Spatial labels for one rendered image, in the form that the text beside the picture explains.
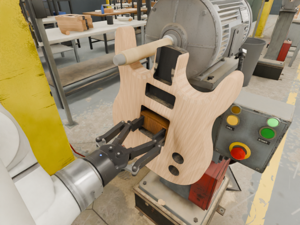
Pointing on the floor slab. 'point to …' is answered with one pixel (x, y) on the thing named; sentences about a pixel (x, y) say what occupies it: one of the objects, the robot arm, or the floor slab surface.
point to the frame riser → (146, 209)
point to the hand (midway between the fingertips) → (151, 127)
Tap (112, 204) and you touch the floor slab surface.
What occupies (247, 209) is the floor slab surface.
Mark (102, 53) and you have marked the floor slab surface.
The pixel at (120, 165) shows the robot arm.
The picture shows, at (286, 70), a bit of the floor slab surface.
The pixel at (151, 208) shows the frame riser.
